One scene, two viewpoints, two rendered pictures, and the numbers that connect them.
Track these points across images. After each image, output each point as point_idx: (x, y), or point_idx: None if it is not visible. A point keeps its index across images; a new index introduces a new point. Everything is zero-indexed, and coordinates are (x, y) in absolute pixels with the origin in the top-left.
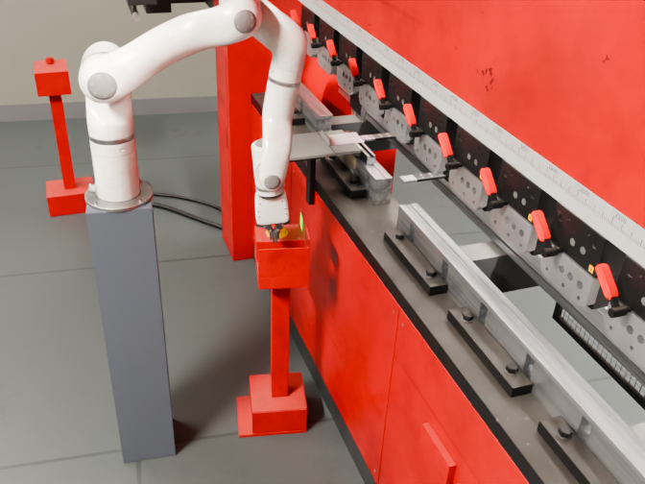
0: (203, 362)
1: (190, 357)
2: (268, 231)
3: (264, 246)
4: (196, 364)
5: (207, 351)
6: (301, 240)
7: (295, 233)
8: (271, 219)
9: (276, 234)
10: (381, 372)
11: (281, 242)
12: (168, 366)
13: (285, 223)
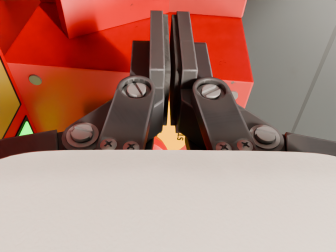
0: (257, 3)
1: (271, 14)
2: (178, 137)
3: (212, 62)
4: (268, 1)
5: (247, 21)
6: (20, 63)
7: (61, 112)
8: (218, 217)
9: (150, 53)
10: None
11: (125, 67)
12: (304, 3)
13: (44, 146)
